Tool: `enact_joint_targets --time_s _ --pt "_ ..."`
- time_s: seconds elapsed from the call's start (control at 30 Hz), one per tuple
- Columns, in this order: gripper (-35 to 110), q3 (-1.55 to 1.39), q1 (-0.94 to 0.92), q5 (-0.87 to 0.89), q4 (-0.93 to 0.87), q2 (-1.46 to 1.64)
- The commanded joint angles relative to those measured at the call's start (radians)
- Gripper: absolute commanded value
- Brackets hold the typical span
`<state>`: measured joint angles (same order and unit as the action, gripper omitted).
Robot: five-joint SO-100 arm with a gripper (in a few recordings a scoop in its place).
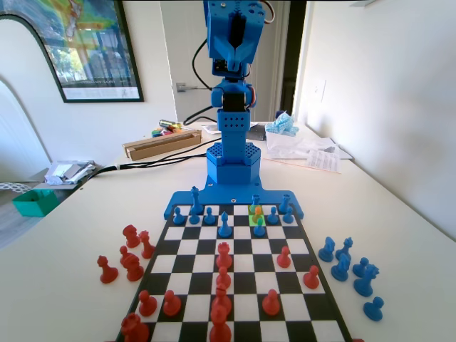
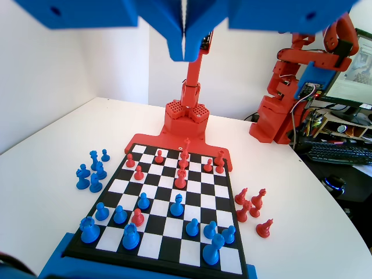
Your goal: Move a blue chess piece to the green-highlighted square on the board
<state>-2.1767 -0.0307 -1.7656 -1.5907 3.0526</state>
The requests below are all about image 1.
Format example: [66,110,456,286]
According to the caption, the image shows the blue chess pieces on board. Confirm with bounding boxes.
[162,190,306,220]

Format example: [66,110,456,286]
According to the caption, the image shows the white door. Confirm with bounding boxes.
[159,0,290,124]

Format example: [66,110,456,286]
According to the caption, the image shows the red chess rook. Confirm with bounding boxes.
[120,313,150,342]
[215,242,234,270]

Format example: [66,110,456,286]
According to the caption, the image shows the black cable bundle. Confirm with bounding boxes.
[73,140,220,188]

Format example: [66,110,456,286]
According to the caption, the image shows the thin black cable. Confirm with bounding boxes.
[182,105,219,125]

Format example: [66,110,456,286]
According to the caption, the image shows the red chess bishop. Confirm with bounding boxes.
[212,283,232,316]

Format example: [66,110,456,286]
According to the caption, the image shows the white dotted fabric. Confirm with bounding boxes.
[0,181,28,195]

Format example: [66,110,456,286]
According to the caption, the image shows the silver white packaging pile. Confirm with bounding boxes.
[44,160,97,186]

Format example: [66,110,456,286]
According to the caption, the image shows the white arched panel dark rim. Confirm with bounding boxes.
[0,13,67,186]

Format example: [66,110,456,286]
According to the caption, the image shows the printed paper sheet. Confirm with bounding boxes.
[304,148,343,175]

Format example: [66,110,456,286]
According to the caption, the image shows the green plastic box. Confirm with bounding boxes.
[11,188,60,217]

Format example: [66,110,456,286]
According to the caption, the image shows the black and white chessboard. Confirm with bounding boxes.
[115,202,353,342]

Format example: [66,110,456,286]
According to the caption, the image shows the long cardboard box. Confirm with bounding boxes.
[122,129,203,161]

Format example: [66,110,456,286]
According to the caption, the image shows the red chess king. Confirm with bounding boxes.
[209,305,232,342]

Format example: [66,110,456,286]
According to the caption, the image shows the blue chess knight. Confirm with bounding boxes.
[331,253,352,282]
[318,237,336,262]

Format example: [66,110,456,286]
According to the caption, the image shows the red chess queen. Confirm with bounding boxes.
[138,230,156,259]

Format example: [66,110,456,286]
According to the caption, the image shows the black framed map poster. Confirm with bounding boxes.
[0,0,145,104]

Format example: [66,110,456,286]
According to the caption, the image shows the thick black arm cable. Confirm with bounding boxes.
[191,37,217,90]

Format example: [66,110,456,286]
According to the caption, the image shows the grey metal plate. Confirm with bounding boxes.
[247,123,268,142]

